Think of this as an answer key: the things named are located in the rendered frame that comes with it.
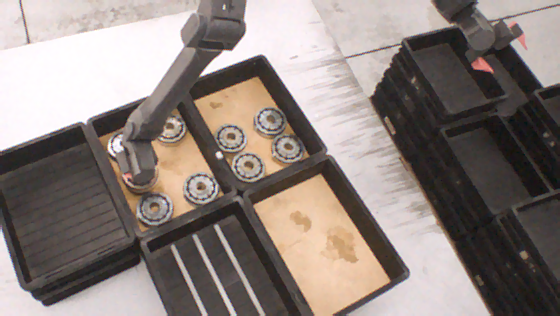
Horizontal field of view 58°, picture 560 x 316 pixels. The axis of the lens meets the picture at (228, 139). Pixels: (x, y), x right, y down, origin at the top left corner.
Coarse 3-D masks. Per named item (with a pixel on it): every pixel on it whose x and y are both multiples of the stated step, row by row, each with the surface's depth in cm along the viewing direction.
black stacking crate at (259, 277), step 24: (216, 216) 141; (240, 216) 142; (168, 240) 138; (192, 240) 142; (216, 240) 143; (240, 240) 143; (168, 264) 138; (192, 264) 139; (216, 264) 139; (240, 264) 140; (264, 264) 138; (168, 288) 135; (216, 288) 136; (240, 288) 137; (264, 288) 137; (192, 312) 133; (216, 312) 133; (240, 312) 134; (264, 312) 134; (288, 312) 134
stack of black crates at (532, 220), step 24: (552, 192) 185; (504, 216) 186; (528, 216) 191; (552, 216) 192; (480, 240) 203; (504, 240) 188; (528, 240) 177; (552, 240) 187; (480, 264) 205; (504, 264) 193; (528, 264) 181; (552, 264) 183; (480, 288) 210; (504, 288) 196; (528, 288) 184; (552, 288) 174; (504, 312) 201; (528, 312) 186; (552, 312) 175
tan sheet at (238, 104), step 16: (256, 80) 170; (208, 96) 166; (224, 96) 166; (240, 96) 167; (256, 96) 167; (208, 112) 163; (224, 112) 163; (240, 112) 164; (256, 112) 164; (288, 128) 162; (256, 144) 158; (272, 160) 156
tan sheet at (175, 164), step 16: (176, 112) 162; (192, 144) 157; (112, 160) 152; (160, 160) 153; (176, 160) 154; (192, 160) 154; (160, 176) 151; (176, 176) 151; (128, 192) 147; (176, 192) 149; (176, 208) 146; (192, 208) 146
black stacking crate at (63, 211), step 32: (0, 160) 141; (32, 160) 149; (64, 160) 151; (0, 192) 142; (32, 192) 145; (64, 192) 146; (96, 192) 147; (32, 224) 141; (64, 224) 141; (96, 224) 142; (32, 256) 136; (64, 256) 137; (128, 256) 139
